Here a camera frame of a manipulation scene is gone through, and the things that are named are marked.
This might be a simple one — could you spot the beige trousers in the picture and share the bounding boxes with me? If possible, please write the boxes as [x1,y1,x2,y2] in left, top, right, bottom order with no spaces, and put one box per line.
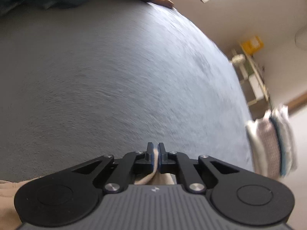
[1,150,175,229]

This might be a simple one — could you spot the pink checked folded garment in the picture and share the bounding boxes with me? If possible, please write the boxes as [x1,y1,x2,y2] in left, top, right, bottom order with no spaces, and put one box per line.
[256,118,281,180]

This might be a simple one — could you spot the grey bed blanket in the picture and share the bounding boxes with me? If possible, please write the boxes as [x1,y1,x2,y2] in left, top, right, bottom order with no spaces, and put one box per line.
[1,0,252,182]

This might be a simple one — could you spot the wooden side shelf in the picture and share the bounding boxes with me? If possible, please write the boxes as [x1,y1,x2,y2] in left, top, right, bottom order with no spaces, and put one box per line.
[230,45,271,108]

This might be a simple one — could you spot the blue folded garment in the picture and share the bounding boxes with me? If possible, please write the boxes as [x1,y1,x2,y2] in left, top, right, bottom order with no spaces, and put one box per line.
[271,116,289,177]

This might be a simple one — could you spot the white folded top garment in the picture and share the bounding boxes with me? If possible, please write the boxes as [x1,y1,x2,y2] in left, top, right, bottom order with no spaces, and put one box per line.
[274,104,298,176]

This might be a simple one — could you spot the white woven ball lamp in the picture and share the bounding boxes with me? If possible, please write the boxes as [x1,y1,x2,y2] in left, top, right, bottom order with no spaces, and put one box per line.
[230,54,246,67]

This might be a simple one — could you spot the yellow box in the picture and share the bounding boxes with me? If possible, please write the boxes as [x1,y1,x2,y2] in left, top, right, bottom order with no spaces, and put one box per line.
[241,36,264,55]

